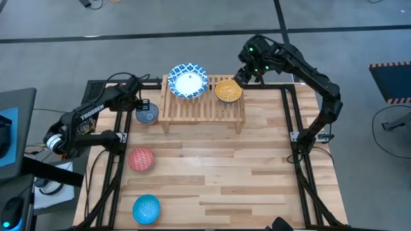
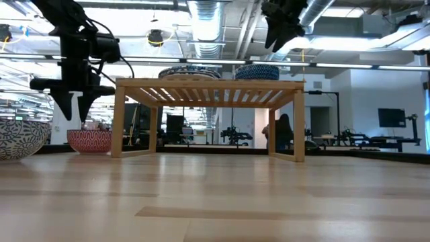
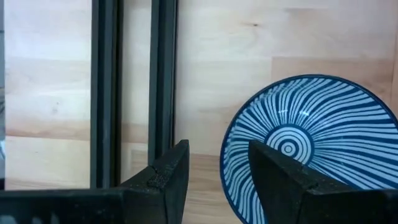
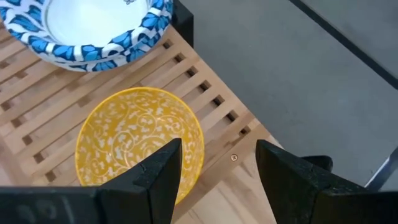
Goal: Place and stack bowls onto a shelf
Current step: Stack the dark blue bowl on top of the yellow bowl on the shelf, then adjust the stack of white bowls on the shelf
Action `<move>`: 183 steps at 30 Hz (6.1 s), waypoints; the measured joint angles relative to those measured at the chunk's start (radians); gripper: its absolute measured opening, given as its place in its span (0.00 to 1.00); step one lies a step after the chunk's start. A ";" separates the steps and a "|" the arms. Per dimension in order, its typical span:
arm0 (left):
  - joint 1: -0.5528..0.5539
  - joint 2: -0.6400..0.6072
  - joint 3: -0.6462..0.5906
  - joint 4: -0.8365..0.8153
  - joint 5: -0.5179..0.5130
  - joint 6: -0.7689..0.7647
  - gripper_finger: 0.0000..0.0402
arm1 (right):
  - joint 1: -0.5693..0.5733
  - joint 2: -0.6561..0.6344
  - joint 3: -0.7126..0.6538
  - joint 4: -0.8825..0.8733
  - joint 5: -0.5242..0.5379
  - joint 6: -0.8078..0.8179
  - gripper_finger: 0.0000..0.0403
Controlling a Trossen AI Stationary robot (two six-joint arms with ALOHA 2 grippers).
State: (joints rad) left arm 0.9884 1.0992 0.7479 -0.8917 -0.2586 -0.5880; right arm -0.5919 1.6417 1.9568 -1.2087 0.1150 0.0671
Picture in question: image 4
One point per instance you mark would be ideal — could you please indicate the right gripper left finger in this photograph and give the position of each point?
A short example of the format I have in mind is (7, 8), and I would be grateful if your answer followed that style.
(149, 193)

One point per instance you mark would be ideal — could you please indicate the blue-white patterned plate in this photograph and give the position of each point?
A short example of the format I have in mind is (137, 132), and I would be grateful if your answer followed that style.
(93, 21)
(104, 66)

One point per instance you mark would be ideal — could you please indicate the black metal table frame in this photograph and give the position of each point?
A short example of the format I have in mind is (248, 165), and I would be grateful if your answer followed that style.
(183, 25)

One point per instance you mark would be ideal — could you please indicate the wooden slatted shelf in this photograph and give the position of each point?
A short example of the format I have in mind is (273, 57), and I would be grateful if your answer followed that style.
(46, 102)

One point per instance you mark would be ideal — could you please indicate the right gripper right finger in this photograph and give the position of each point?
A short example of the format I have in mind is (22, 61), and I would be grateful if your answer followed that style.
(295, 193)

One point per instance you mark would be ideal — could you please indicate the bowl yellow inside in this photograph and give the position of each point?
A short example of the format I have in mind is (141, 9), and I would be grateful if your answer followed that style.
(130, 130)

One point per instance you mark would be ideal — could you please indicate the black clamp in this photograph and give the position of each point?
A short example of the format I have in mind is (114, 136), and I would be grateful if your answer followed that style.
(320, 161)

